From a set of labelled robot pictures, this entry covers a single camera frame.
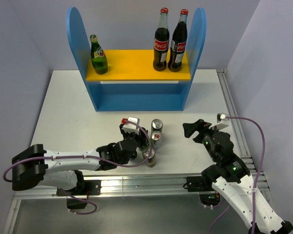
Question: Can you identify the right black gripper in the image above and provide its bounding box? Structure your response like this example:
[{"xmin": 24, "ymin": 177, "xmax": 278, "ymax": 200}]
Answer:
[{"xmin": 182, "ymin": 118, "xmax": 222, "ymax": 161}]

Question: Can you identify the green glass bottle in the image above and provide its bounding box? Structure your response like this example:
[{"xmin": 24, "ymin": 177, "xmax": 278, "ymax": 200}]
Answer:
[{"xmin": 90, "ymin": 35, "xmax": 108, "ymax": 75}]

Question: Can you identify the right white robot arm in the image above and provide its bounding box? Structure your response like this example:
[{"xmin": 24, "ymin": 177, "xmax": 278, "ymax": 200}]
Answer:
[{"xmin": 183, "ymin": 117, "xmax": 293, "ymax": 234}]

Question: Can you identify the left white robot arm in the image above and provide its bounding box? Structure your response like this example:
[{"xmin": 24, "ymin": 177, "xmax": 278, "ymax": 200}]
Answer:
[{"xmin": 11, "ymin": 124, "xmax": 149, "ymax": 195}]

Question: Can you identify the rear dark beverage can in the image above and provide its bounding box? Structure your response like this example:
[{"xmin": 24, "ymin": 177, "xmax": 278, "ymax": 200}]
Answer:
[{"xmin": 151, "ymin": 119, "xmax": 164, "ymax": 132}]

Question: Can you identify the front dark gold beverage can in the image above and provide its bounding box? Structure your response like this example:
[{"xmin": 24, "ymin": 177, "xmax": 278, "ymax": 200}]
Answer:
[{"xmin": 142, "ymin": 147, "xmax": 156, "ymax": 167}]

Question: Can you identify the blue and yellow wooden shelf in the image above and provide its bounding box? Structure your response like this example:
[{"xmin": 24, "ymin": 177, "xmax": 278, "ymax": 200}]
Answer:
[{"xmin": 66, "ymin": 7, "xmax": 206, "ymax": 112}]

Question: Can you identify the silver can red logo middle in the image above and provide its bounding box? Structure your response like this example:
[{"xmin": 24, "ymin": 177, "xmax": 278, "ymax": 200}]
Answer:
[{"xmin": 150, "ymin": 131, "xmax": 162, "ymax": 150}]

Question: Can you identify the right cola glass bottle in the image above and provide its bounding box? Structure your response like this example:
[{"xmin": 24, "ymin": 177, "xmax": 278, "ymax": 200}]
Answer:
[{"xmin": 168, "ymin": 9, "xmax": 188, "ymax": 72}]

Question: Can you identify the cola glass bottle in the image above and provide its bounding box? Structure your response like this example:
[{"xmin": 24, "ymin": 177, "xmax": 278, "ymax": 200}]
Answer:
[
  {"xmin": 153, "ymin": 7, "xmax": 169, "ymax": 71},
  {"xmin": 168, "ymin": 9, "xmax": 188, "ymax": 72}
]

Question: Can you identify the left cola glass bottle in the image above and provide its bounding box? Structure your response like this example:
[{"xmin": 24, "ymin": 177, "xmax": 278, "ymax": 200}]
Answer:
[{"xmin": 153, "ymin": 7, "xmax": 169, "ymax": 71}]

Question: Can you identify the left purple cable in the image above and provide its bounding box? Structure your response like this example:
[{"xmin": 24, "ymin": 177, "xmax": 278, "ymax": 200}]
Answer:
[{"xmin": 2, "ymin": 121, "xmax": 153, "ymax": 215}]

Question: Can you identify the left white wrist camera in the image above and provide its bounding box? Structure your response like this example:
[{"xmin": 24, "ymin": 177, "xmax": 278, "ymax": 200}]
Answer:
[{"xmin": 121, "ymin": 117, "xmax": 140, "ymax": 134}]

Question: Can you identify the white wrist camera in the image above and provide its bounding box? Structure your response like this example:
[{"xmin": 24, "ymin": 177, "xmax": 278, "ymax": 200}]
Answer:
[
  {"xmin": 209, "ymin": 113, "xmax": 230, "ymax": 131},
  {"xmin": 121, "ymin": 117, "xmax": 140, "ymax": 134}
]

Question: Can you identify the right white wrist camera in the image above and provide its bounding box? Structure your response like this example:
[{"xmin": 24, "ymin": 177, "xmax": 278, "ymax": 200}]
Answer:
[{"xmin": 209, "ymin": 113, "xmax": 230, "ymax": 131}]

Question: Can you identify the front aluminium rail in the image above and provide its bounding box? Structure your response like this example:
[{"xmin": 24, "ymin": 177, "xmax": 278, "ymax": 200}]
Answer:
[{"xmin": 2, "ymin": 172, "xmax": 271, "ymax": 234}]

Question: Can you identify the aluminium rail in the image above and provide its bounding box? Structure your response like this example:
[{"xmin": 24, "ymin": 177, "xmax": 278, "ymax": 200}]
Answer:
[
  {"xmin": 216, "ymin": 69, "xmax": 256, "ymax": 171},
  {"xmin": 2, "ymin": 172, "xmax": 271, "ymax": 234}
]

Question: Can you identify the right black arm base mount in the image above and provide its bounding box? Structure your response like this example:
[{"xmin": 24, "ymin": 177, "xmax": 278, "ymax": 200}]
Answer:
[{"xmin": 183, "ymin": 176, "xmax": 221, "ymax": 209}]

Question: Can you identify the right side aluminium rail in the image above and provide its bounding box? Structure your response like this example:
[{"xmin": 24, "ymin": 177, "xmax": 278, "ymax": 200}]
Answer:
[{"xmin": 216, "ymin": 69, "xmax": 256, "ymax": 171}]

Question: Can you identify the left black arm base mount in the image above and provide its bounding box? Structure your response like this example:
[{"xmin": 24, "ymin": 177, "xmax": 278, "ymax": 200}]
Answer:
[{"xmin": 56, "ymin": 180, "xmax": 101, "ymax": 215}]

